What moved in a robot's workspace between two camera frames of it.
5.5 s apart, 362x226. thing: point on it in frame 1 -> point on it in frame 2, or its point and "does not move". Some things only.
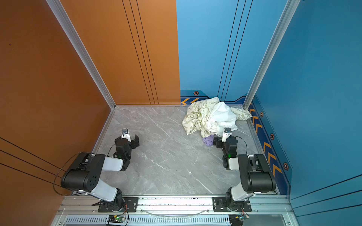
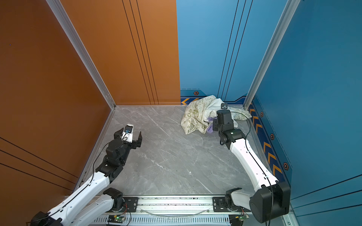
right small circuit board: (243, 216) does not move
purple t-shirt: (209, 140) -> (209, 128)
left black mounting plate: (130, 205) does not move
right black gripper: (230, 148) -> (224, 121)
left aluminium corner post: (65, 21) does not move
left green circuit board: (116, 219) does not move
